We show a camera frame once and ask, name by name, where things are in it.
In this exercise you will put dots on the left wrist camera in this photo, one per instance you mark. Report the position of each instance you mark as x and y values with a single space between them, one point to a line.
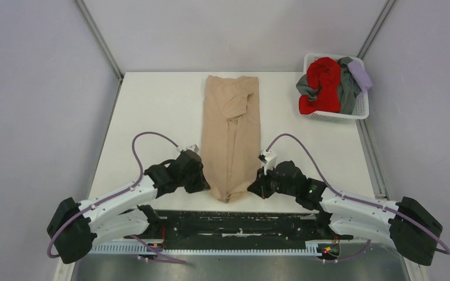
194 148

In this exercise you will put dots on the lilac t shirt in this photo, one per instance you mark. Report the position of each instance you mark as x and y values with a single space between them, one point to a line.
360 75

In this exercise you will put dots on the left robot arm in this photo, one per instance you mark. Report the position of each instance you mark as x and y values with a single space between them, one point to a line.
77 227

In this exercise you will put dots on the white slotted cable duct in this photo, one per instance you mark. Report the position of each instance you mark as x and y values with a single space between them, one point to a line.
137 248

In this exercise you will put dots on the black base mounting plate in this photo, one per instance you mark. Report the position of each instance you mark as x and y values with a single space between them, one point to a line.
206 230

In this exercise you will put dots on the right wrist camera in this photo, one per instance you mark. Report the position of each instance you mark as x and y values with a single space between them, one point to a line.
268 159

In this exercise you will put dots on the left corner wall profile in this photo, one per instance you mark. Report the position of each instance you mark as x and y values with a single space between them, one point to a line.
99 39

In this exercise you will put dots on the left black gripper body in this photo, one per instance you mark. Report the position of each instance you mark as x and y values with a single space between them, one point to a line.
193 183

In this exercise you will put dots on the red t shirt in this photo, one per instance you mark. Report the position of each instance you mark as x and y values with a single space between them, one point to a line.
323 76

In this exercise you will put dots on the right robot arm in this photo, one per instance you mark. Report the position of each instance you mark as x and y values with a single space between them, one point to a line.
404 225

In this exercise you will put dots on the white plastic laundry basket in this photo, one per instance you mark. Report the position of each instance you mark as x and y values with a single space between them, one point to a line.
360 110

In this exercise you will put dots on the corner wall profile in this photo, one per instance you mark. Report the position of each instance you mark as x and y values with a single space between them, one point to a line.
376 28
99 39

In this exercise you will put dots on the grey t shirt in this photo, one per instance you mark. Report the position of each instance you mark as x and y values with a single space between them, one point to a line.
347 91

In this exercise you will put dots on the right corner wall profile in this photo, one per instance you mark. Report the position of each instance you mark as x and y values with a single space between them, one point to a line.
376 28

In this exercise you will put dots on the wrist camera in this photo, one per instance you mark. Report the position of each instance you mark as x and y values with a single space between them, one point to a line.
194 148
268 159

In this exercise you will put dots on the beige t shirt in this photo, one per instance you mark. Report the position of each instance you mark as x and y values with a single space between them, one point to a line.
231 135

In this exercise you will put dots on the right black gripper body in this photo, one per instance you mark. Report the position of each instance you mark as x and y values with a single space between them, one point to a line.
270 184

